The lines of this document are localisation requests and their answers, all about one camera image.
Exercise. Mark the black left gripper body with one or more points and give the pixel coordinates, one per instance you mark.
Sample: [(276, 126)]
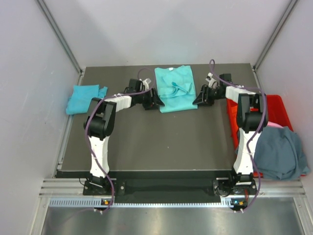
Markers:
[(145, 99)]

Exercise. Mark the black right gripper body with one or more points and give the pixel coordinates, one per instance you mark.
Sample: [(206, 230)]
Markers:
[(211, 95)]

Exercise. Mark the teal t-shirt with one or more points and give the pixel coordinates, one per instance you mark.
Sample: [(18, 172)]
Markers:
[(176, 89)]

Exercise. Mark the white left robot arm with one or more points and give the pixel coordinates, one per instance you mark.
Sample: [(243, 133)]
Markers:
[(100, 122)]

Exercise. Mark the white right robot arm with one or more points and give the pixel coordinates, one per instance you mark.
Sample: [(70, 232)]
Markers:
[(251, 118)]

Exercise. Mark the orange t-shirt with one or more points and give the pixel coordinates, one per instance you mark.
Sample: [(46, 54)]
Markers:
[(232, 113)]

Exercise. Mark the folded blue t-shirt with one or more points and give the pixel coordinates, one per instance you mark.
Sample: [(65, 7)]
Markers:
[(81, 97)]

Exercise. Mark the pink t-shirt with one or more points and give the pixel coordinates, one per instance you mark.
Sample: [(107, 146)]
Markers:
[(274, 125)]

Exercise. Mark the red plastic bin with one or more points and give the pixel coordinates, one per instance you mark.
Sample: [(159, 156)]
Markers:
[(276, 113)]

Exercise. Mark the grey-blue t-shirt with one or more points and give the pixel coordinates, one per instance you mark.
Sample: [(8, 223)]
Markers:
[(277, 153)]

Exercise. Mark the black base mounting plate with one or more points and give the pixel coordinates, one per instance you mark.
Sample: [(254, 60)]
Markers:
[(178, 186)]

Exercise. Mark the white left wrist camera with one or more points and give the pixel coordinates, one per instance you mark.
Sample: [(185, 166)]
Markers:
[(146, 84)]

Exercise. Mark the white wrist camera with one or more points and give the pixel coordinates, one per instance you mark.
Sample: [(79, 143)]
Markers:
[(146, 84), (212, 83)]

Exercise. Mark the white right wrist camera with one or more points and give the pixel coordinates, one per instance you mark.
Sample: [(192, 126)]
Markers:
[(212, 83)]

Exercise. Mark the grey aluminium corner post left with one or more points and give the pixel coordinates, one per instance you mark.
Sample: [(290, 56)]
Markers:
[(59, 35)]

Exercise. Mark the grey aluminium corner post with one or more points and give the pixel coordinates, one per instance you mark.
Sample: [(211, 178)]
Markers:
[(274, 35), (59, 35)]

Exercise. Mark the grey aluminium corner post right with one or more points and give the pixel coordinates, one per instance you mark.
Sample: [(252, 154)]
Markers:
[(274, 35)]

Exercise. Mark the grey slotted cable duct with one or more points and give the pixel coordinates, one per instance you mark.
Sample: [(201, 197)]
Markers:
[(104, 202)]

